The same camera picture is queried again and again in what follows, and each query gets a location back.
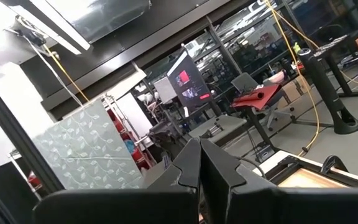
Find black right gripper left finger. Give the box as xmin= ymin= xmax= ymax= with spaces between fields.
xmin=32 ymin=138 xmax=202 ymax=224

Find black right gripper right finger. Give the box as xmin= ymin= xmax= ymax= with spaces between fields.
xmin=200 ymin=139 xmax=358 ymax=224

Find metal rack with red bins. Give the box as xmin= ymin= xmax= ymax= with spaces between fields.
xmin=103 ymin=95 xmax=155 ymax=170

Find leaf patterned panel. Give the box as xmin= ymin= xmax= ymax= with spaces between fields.
xmin=32 ymin=98 xmax=145 ymax=190

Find white board panel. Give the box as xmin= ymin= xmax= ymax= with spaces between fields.
xmin=116 ymin=92 xmax=154 ymax=140

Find dark grey desk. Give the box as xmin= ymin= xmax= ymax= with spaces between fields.
xmin=187 ymin=114 xmax=249 ymax=147

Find red topped desk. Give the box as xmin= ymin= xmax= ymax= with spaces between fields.
xmin=231 ymin=83 xmax=282 ymax=162

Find cardboard box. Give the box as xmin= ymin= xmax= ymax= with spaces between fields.
xmin=277 ymin=75 xmax=312 ymax=110

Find grey office chair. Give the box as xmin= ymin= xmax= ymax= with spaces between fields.
xmin=230 ymin=72 xmax=296 ymax=132

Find monitor with red screen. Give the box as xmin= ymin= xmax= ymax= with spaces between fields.
xmin=165 ymin=50 xmax=213 ymax=110

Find black standing desk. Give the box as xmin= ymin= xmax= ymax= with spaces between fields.
xmin=314 ymin=29 xmax=358 ymax=97

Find ceiling light panel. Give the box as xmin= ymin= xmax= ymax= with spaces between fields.
xmin=0 ymin=0 xmax=152 ymax=56

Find black arched cable clamp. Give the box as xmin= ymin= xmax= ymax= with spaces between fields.
xmin=320 ymin=154 xmax=350 ymax=175

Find yellow cable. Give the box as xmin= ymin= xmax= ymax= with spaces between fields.
xmin=42 ymin=43 xmax=90 ymax=103
xmin=261 ymin=0 xmax=358 ymax=158

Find black handle clamps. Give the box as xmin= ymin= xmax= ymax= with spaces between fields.
xmin=200 ymin=122 xmax=226 ymax=139

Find black pedestal stand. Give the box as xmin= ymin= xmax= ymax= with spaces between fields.
xmin=296 ymin=47 xmax=358 ymax=136

